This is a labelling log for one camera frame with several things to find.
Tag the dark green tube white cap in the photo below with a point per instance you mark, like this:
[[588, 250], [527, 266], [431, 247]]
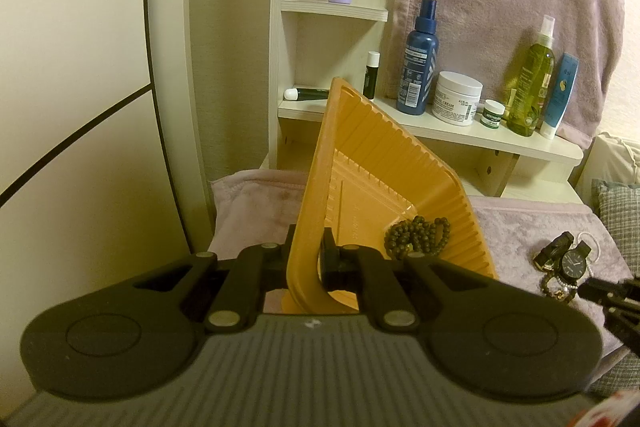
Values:
[[310, 94]]

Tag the pink fleece table cover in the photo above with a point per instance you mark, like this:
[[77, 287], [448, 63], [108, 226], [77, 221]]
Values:
[[515, 232]]

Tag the green spray bottle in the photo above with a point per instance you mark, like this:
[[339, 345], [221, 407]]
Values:
[[530, 92]]

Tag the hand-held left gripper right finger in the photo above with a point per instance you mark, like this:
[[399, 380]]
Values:
[[332, 267]]

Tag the black round-face wristwatch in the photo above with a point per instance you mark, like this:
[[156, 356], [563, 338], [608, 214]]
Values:
[[574, 264]]

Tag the black white lip balm stick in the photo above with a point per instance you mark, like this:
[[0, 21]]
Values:
[[371, 74]]

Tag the red white cloth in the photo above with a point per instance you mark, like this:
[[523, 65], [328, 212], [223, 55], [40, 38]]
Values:
[[620, 412]]

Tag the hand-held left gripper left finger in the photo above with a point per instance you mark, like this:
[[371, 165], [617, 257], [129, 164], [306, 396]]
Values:
[[277, 267]]

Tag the blue white tube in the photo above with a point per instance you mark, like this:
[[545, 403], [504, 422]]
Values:
[[560, 97]]

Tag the blue spray bottle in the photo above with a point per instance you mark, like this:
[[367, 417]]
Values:
[[417, 72]]

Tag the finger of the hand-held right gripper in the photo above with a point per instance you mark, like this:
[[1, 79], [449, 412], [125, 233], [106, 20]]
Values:
[[625, 322], [600, 289]]

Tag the grey checked pillow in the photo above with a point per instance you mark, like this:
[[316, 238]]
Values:
[[620, 217]]

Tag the orange plastic tray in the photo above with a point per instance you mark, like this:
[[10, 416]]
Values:
[[350, 167]]

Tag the white cream jar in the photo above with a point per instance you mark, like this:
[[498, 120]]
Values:
[[457, 99]]

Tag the small green-lid jar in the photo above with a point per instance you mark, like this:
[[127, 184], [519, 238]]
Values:
[[493, 116]]

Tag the white wooden shelf unit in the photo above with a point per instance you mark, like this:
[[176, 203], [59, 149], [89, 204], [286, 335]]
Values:
[[450, 127]]

